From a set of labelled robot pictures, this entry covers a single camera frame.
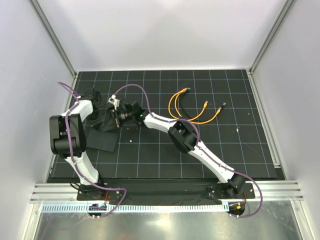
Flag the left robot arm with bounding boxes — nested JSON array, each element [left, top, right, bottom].
[[49, 88, 106, 200]]

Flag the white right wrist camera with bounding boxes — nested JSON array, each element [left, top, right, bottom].
[[108, 94, 121, 110]]

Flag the black network switch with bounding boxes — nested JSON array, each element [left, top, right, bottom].
[[86, 129, 119, 152]]

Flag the purple cable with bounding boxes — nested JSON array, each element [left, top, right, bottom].
[[112, 84, 263, 220], [57, 81, 128, 218]]

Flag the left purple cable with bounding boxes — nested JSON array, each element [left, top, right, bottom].
[[57, 81, 128, 218]]

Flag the black grid mat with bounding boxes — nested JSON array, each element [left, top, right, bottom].
[[73, 69, 281, 180]]

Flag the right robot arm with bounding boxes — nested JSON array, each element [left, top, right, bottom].
[[104, 98, 246, 198]]

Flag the aluminium frame rail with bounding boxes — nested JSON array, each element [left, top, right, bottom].
[[29, 180, 304, 204]]

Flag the yellow ethernet cable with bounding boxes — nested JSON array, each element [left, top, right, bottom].
[[174, 87, 224, 125], [168, 87, 210, 121]]

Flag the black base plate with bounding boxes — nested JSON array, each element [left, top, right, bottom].
[[70, 178, 255, 206]]

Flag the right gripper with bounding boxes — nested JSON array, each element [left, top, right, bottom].
[[103, 109, 134, 133]]

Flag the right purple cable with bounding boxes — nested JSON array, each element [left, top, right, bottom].
[[112, 84, 263, 220]]

